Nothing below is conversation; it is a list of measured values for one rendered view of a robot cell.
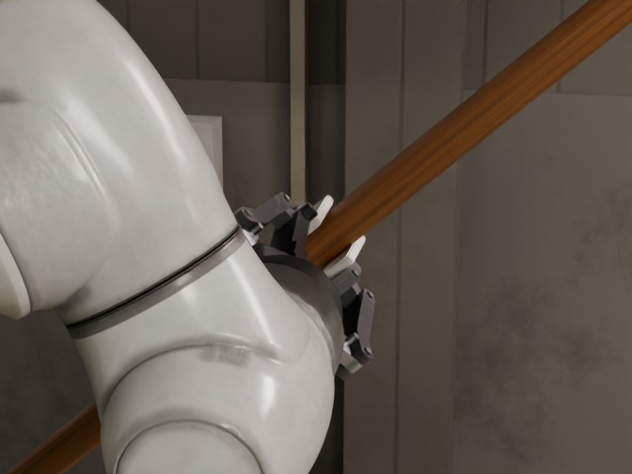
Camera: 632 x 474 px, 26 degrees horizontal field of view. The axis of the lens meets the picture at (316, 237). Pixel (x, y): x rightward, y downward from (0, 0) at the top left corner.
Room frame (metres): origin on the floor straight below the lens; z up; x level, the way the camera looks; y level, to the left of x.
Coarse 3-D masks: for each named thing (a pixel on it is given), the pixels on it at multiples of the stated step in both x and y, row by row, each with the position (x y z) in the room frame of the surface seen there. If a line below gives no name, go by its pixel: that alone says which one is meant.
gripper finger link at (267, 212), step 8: (280, 192) 0.93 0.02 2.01; (272, 200) 0.90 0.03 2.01; (280, 200) 0.92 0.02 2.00; (288, 200) 0.93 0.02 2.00; (240, 208) 0.85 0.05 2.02; (248, 208) 0.86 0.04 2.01; (256, 208) 0.87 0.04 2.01; (264, 208) 0.88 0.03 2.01; (272, 208) 0.89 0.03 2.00; (280, 208) 0.91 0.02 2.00; (240, 216) 0.84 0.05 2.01; (248, 216) 0.84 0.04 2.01; (256, 216) 0.86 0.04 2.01; (264, 216) 0.87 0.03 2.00; (272, 216) 0.88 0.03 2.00; (240, 224) 0.84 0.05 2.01; (248, 224) 0.85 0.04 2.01; (264, 224) 0.86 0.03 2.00
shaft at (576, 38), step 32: (608, 0) 0.93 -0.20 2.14; (576, 32) 0.93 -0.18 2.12; (608, 32) 0.93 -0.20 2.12; (512, 64) 0.95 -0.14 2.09; (544, 64) 0.94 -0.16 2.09; (576, 64) 0.94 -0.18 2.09; (480, 96) 0.95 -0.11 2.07; (512, 96) 0.94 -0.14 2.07; (448, 128) 0.95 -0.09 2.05; (480, 128) 0.94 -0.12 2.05; (416, 160) 0.95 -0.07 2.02; (448, 160) 0.95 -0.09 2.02; (352, 192) 0.97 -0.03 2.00; (384, 192) 0.95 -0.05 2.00; (416, 192) 0.96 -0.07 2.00; (352, 224) 0.96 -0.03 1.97; (320, 256) 0.96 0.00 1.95; (96, 416) 0.99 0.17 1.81; (64, 448) 1.00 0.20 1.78
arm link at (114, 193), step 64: (0, 0) 0.64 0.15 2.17; (64, 0) 0.65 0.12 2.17; (0, 64) 0.62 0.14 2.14; (64, 64) 0.63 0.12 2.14; (128, 64) 0.65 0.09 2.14; (0, 128) 0.61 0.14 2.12; (64, 128) 0.61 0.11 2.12; (128, 128) 0.63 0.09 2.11; (192, 128) 0.67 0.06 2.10; (0, 192) 0.60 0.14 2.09; (64, 192) 0.60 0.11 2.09; (128, 192) 0.62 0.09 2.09; (192, 192) 0.64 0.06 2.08; (0, 256) 0.59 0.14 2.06; (64, 256) 0.60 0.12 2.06; (128, 256) 0.61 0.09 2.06; (192, 256) 0.62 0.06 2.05; (64, 320) 0.64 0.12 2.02
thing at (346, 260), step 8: (360, 240) 0.99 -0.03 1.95; (352, 248) 0.96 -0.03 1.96; (360, 248) 0.98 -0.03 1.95; (344, 256) 0.94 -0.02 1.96; (352, 256) 0.94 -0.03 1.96; (328, 264) 0.96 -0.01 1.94; (336, 264) 0.94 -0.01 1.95; (344, 264) 0.93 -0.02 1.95; (328, 272) 0.94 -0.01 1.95; (336, 272) 0.94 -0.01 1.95
